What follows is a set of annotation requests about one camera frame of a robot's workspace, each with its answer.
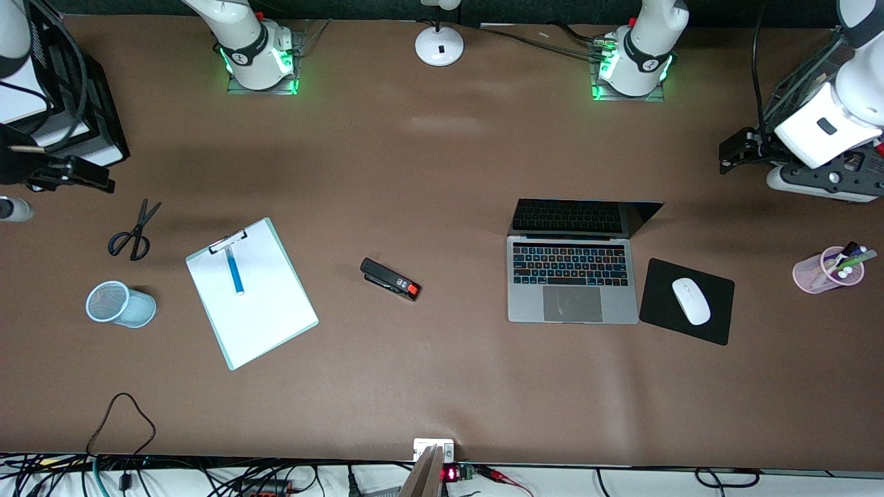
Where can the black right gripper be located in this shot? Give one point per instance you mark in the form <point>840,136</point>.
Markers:
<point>15,164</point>

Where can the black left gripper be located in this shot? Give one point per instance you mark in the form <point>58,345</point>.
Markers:
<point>758,143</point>

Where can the blue marker with white cap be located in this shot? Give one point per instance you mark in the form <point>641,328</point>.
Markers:
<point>236,276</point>

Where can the silver laptop computer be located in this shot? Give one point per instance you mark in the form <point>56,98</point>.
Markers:
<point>573,304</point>

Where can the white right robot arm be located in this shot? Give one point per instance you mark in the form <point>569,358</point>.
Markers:
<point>248,41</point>

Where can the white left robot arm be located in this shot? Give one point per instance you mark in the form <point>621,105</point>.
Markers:
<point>646,41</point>

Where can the purple black marker pen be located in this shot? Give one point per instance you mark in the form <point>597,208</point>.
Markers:
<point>848,250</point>

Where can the green marker pen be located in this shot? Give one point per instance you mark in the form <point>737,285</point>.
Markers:
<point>860,259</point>

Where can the black stacked letter tray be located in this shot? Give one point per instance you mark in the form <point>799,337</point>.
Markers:
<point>103,117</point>

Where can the black scissors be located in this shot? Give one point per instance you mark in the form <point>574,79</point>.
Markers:
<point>141,221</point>

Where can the pink mesh pen cup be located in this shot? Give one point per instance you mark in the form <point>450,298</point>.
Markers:
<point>808,277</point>

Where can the light blue mesh pen cup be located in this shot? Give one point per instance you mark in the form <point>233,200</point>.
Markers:
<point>135,308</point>

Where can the white computer mouse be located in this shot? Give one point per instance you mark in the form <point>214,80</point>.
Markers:
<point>690,300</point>

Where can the black mouse pad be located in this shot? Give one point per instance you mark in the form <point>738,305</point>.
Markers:
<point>659,310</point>

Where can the white clipboard with green edge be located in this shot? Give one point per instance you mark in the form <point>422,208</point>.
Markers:
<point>266,321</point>

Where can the white lamp base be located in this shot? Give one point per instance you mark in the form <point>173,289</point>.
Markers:
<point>439,45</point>

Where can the black stapler with red tip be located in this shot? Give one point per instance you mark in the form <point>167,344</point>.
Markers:
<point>387,277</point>

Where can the red display circuit module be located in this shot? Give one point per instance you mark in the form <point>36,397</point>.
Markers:
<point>452,473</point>

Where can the white wall socket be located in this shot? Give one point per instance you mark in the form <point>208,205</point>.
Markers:
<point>423,445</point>

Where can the brown wooden post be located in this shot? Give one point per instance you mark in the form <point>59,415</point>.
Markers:
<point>423,476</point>

